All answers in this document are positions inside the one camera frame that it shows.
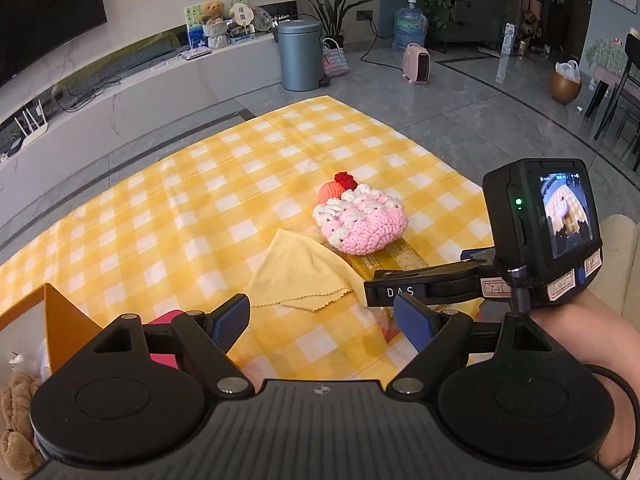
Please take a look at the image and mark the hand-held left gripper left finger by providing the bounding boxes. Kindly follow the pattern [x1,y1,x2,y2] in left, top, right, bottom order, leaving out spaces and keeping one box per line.
[91,292,254,397]

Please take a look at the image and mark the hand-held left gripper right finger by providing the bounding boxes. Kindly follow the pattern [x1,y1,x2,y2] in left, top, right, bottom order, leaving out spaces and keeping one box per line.
[385,292,557,397]

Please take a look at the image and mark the pink crochet cupcake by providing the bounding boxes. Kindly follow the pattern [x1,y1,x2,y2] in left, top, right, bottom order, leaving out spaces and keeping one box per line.
[312,171,411,256]

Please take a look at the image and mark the orange cardboard box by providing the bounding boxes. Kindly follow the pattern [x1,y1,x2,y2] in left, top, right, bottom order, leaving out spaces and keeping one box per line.
[0,282,97,377]

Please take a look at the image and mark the person's right forearm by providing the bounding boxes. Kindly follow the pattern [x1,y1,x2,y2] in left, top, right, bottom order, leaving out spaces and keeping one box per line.
[539,287,640,472]

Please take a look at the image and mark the gold box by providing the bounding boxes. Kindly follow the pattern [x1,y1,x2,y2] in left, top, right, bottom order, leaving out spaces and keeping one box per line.
[325,239,432,342]

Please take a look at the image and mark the yellow cloth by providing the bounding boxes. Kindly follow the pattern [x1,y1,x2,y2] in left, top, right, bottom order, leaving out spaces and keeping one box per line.
[243,228,369,314]

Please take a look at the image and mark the yellow checked tablecloth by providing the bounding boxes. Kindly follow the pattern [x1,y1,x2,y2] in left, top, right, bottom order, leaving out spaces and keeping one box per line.
[0,95,495,397]

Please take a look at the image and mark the gold pot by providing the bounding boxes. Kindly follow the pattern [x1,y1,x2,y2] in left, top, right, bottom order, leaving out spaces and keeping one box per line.
[549,70,583,106]

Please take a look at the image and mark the black dining chair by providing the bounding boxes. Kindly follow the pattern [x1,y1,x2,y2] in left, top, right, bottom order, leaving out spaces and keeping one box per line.
[584,32,640,157]

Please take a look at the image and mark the white plastic bag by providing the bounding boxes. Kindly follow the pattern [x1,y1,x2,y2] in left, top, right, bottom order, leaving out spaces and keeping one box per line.
[554,59,582,83]

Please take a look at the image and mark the white slim stand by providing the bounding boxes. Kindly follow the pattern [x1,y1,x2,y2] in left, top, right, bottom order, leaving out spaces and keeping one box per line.
[494,21,517,87]

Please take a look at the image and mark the green checked dining table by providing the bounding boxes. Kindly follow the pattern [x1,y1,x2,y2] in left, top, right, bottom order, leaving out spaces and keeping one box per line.
[582,36,632,87]

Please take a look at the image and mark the pink heater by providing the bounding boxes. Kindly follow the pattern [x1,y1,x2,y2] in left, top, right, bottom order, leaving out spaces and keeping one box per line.
[401,42,433,85]

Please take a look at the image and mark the dark cabinet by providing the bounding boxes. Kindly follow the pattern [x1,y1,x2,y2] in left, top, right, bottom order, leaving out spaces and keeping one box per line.
[442,0,527,44]

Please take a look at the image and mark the brown teddy bear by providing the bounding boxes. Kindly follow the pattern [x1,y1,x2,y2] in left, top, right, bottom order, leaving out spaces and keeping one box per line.
[0,372,47,477]

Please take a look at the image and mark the blue water jug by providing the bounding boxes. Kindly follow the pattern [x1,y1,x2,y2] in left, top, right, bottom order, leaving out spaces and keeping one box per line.
[393,0,429,53]

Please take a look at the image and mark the woven pastel basket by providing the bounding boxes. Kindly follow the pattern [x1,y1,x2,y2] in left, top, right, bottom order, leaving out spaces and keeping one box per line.
[321,37,349,78]

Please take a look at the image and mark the white marble tv cabinet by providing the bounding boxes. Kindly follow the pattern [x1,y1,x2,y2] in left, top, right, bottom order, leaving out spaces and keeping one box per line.
[0,29,284,212]

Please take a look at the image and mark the grey blue trash bin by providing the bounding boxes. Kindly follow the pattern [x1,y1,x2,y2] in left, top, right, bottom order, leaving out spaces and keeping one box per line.
[276,15,324,93]

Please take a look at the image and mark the white router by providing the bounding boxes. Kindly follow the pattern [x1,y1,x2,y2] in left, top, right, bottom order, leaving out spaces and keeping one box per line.
[13,99,51,149]

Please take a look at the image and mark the tall green floor plant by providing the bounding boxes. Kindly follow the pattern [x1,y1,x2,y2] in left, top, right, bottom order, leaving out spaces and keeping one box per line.
[284,0,377,49]

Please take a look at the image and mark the small teddy bear bouquet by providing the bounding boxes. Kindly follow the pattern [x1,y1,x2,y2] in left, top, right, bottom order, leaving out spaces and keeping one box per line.
[201,0,229,51]

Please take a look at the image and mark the green printed card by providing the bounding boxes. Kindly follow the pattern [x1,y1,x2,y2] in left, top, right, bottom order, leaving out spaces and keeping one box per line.
[184,0,249,47]

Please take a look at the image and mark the round white paper fan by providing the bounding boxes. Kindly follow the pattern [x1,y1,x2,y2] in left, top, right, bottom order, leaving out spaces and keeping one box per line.
[229,2,254,27]

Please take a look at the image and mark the black television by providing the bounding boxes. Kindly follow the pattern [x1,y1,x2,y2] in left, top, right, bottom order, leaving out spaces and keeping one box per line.
[0,0,109,89]

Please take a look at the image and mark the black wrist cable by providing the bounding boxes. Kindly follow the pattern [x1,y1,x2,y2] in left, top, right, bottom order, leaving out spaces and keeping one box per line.
[584,364,640,412]

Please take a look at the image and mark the black floor cable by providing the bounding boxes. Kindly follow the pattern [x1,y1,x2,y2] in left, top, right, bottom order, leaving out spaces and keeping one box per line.
[359,9,407,69]

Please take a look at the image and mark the black cables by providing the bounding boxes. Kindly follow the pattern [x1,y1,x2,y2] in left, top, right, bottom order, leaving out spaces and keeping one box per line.
[51,75,124,112]

